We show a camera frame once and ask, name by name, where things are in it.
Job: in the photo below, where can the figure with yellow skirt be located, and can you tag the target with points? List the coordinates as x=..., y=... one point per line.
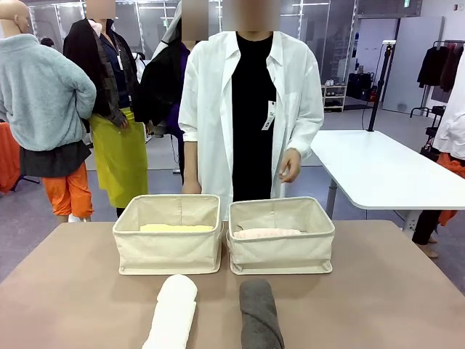
x=116, y=160

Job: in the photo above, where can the mannequin in grey fleece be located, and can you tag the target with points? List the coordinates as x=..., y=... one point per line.
x=36, y=91

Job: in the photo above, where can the black cases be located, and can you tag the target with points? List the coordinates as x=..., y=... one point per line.
x=359, y=87

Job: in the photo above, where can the white towel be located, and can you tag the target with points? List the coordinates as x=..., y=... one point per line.
x=174, y=312

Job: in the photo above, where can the beige fabric basket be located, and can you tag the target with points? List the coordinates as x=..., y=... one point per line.
x=283, y=254
x=167, y=254

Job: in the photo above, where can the person's left hand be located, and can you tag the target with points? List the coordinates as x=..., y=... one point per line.
x=291, y=165

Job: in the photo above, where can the person in white coat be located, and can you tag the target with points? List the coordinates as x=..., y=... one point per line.
x=218, y=109

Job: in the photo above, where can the black cart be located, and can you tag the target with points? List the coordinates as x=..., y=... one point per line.
x=436, y=123

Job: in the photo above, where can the black tripod pole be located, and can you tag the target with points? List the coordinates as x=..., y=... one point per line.
x=378, y=91

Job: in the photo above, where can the person's right forearm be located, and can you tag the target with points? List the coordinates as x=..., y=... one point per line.
x=190, y=160

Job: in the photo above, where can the white paper tag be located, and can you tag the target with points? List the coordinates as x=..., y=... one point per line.
x=269, y=114

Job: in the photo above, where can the grey towel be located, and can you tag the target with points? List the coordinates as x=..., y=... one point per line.
x=259, y=316

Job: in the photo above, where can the white table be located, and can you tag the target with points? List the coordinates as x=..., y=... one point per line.
x=381, y=167

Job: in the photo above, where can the clothes rack with dark garments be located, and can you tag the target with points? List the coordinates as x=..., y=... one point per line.
x=436, y=67

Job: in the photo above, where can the wooden shoe rack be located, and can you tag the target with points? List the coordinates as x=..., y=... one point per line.
x=334, y=98

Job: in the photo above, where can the figure in white shirt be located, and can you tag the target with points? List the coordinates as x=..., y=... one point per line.
x=452, y=134

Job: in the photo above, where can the pink towel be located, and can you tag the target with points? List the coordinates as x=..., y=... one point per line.
x=265, y=233

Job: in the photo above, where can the yellow towel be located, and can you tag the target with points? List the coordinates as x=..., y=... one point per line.
x=174, y=228

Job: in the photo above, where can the orange cloth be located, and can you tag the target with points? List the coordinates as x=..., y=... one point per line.
x=8, y=156

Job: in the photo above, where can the person's right hand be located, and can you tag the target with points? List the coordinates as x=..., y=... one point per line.
x=191, y=188

